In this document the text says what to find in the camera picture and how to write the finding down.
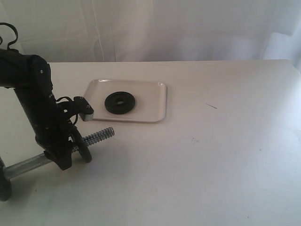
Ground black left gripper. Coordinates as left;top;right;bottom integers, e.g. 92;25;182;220
34;94;74;170

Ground chrome dumbbell bar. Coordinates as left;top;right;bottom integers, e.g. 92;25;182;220
0;127;115;181

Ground black weight plate end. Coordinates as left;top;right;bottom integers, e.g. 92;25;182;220
0;159;12;202
71;127;92;163

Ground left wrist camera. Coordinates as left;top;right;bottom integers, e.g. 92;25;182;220
73;97;94;121

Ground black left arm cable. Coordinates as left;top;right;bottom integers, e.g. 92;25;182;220
0;22;19;51

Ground black weight plate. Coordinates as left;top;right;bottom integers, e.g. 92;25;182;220
104;91;136;114

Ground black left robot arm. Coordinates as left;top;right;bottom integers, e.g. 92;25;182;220
0;49;72;170

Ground white rectangular tray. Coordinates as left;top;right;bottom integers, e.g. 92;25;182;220
84;79;167;123

